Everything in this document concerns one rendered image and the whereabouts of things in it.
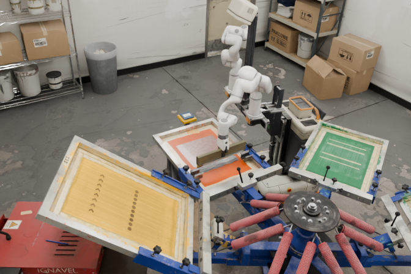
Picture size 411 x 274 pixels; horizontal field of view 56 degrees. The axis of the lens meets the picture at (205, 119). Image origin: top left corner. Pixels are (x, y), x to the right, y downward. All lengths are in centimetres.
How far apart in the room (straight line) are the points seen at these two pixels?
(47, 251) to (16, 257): 15
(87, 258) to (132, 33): 449
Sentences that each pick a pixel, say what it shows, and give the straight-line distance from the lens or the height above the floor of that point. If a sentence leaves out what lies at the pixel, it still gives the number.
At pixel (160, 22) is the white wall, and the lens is 635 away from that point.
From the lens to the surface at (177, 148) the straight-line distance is 308.
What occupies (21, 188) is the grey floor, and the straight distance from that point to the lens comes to 447.
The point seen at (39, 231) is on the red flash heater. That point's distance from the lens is 241.
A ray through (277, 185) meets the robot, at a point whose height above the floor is 28.
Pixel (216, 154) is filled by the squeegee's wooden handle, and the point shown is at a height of 112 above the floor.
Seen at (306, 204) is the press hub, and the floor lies 132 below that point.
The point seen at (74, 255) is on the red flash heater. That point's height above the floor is 110.
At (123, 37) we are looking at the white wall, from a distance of 618.
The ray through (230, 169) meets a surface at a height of 96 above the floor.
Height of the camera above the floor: 281
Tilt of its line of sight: 33 degrees down
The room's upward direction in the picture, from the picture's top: 2 degrees clockwise
